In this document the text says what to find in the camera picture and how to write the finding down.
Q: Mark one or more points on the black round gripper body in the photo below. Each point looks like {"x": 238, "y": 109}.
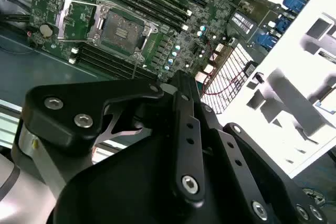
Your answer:
{"x": 126, "y": 187}

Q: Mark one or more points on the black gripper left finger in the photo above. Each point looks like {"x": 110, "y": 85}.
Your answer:
{"x": 65, "y": 108}

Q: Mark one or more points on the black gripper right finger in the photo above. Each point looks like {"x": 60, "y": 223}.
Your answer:
{"x": 246, "y": 171}

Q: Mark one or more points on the thin silver locking lever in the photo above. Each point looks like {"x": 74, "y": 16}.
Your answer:
{"x": 78, "y": 40}
{"x": 134, "y": 68}

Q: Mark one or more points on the silver socket cover frame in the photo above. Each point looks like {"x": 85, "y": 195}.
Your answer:
{"x": 99, "y": 18}

